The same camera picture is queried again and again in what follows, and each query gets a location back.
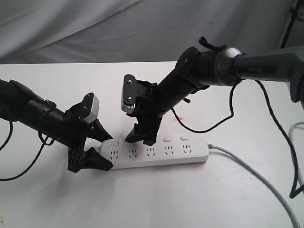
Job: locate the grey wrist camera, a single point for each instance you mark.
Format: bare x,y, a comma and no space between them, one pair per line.
129,93
89,108

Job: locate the grey backdrop cloth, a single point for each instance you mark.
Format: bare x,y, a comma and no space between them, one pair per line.
88,31

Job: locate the black tripod stand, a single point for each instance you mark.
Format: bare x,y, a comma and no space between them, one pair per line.
293,15

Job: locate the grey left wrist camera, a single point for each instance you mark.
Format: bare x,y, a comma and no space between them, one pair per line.
89,108

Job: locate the white five-outlet power strip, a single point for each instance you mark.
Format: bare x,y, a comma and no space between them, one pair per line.
168,150

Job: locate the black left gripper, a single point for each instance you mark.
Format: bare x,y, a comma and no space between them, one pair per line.
73,133

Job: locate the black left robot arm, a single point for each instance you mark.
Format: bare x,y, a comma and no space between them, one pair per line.
20,104

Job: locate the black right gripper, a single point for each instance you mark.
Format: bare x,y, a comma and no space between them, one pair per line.
153,101

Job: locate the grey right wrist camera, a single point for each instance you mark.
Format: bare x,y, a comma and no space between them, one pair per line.
129,93

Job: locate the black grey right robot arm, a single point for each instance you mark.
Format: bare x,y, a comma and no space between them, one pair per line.
196,71

